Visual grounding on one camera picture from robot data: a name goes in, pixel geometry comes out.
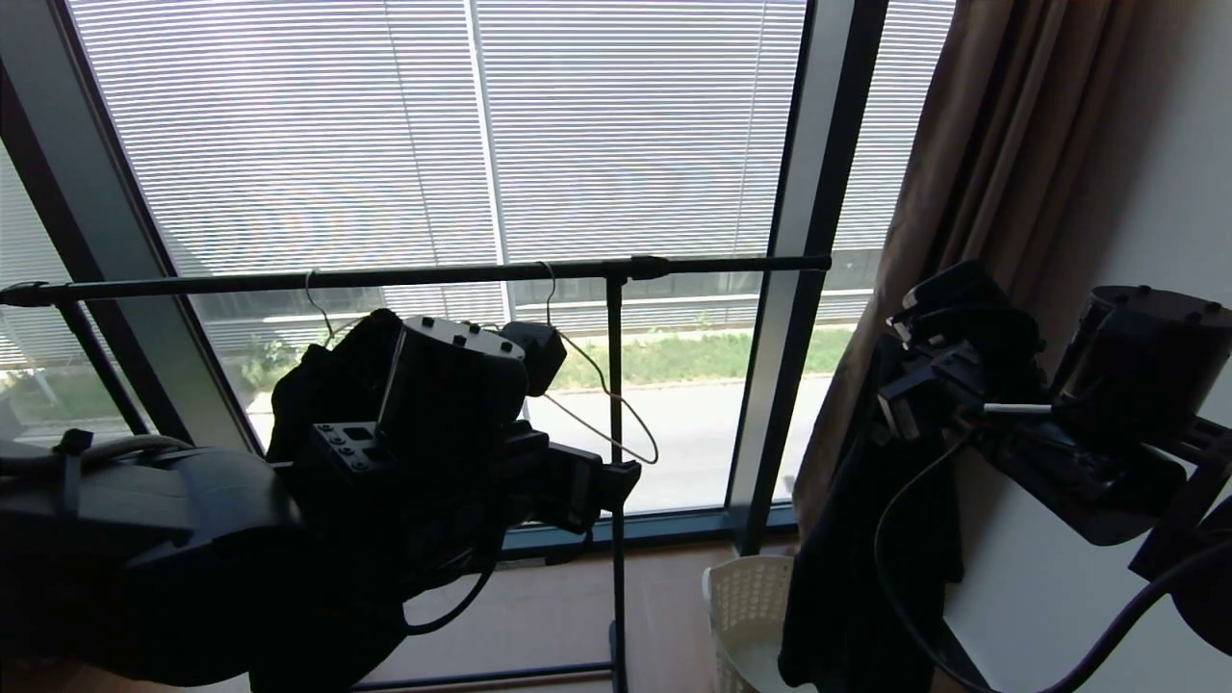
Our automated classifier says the black cable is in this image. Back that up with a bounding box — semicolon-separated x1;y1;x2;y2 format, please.
874;428;1232;693
404;553;501;636

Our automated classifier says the brown curtain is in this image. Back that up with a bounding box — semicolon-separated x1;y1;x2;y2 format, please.
794;0;1137;540

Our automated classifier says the window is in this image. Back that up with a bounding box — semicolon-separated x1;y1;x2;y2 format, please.
0;0;959;559

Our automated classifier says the pink clothes hanger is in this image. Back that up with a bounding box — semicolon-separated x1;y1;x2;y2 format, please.
491;262;661;466
304;269;367;349

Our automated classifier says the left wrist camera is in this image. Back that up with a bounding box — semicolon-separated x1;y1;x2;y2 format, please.
500;321;569;398

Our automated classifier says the thin black garment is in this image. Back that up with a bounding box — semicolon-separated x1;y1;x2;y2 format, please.
778;423;963;693

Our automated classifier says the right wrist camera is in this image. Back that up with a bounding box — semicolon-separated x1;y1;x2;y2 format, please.
885;260;1012;338

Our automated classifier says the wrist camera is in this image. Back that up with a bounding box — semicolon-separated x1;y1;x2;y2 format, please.
500;321;569;398
885;260;1012;338

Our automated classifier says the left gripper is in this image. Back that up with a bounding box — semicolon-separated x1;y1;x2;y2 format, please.
496;428;641;535

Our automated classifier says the white laundry basket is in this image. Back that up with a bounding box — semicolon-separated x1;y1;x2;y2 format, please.
703;555;800;693

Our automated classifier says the black clothes rack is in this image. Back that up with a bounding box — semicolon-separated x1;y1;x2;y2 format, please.
0;255;834;693

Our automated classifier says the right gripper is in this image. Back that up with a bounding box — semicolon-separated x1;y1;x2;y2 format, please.
878;327;1050;444

